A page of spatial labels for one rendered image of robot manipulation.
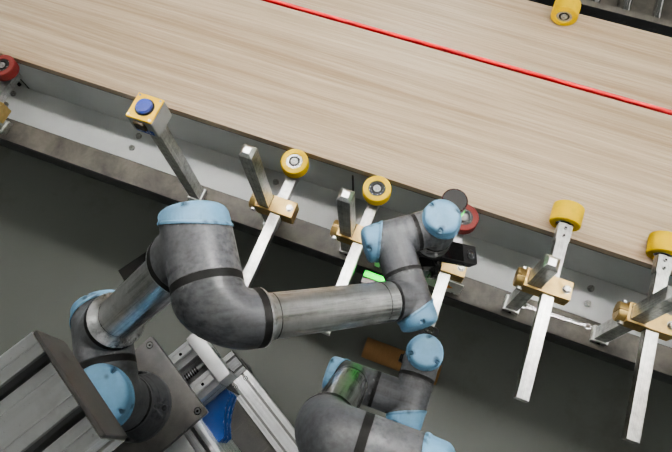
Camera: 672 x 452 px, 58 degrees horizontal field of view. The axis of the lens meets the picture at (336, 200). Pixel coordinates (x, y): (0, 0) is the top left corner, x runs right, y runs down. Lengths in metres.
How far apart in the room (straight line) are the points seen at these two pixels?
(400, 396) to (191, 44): 1.27
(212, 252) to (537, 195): 1.05
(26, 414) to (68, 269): 2.39
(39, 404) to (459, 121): 1.52
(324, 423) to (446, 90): 1.20
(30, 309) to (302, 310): 1.98
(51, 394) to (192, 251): 0.52
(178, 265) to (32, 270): 1.99
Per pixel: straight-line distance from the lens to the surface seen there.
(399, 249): 1.15
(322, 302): 1.01
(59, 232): 2.91
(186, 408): 1.45
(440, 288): 1.64
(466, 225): 1.66
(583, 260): 1.92
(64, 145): 2.21
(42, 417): 0.45
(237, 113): 1.84
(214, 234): 0.95
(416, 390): 1.29
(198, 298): 0.92
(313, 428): 0.91
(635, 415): 1.60
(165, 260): 0.98
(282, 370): 2.47
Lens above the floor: 2.43
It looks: 66 degrees down
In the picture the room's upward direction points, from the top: 5 degrees counter-clockwise
